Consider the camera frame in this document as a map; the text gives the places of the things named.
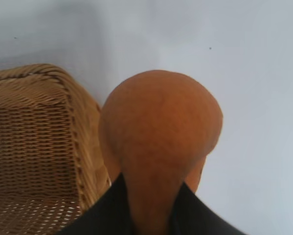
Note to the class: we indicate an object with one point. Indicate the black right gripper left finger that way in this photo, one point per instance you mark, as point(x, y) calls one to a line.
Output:
point(107, 215)

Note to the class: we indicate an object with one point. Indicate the brown woven wicker basket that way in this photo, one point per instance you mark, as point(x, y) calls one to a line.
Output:
point(33, 137)

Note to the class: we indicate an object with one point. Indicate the brown bread roll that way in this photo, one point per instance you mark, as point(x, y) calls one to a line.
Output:
point(161, 127)

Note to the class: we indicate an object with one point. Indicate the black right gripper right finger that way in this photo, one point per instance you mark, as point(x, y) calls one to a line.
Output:
point(200, 218)

